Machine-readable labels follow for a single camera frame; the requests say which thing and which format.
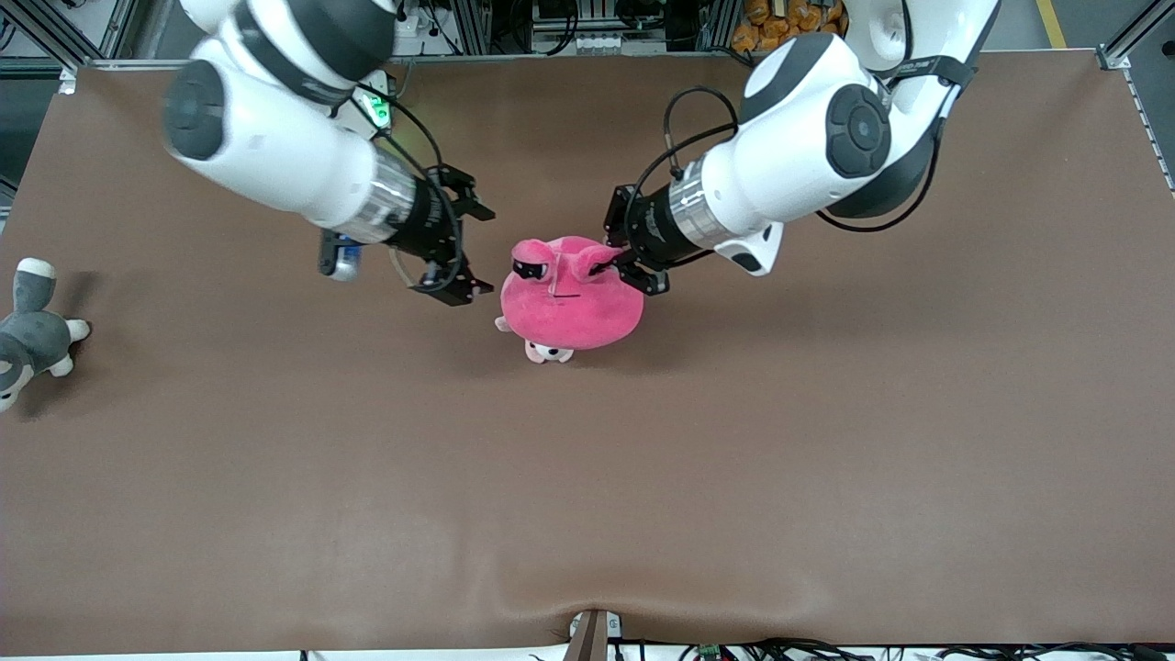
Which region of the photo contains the hot pink round plush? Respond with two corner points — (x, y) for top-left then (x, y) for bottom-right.
(498, 236), (645, 352)

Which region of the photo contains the pale pink dog plush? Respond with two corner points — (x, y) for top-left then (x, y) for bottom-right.
(494, 317), (576, 365)

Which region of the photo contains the white power strip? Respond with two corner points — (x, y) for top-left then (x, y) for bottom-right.
(395, 0), (443, 38)

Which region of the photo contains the aluminium equipment rack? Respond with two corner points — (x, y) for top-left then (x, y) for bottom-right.
(441, 0), (735, 56)

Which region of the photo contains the brown table mat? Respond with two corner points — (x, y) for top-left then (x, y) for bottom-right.
(0, 50), (1175, 657)

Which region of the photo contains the bag of orange items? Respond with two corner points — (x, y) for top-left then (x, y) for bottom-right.
(732, 0), (850, 53)

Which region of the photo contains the grey white husky plush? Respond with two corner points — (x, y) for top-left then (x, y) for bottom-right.
(0, 258), (91, 412)

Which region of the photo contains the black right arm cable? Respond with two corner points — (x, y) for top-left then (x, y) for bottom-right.
(353, 83), (460, 295)

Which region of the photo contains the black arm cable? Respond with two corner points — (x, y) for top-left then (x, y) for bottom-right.
(353, 83), (460, 295)
(624, 85), (743, 249)

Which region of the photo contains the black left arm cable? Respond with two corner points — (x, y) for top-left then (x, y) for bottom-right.
(624, 85), (743, 249)

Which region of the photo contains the metal table edge bracket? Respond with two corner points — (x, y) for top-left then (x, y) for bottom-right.
(565, 609), (625, 661)

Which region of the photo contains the black floor cable bundle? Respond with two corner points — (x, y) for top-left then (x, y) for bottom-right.
(679, 638), (1175, 661)

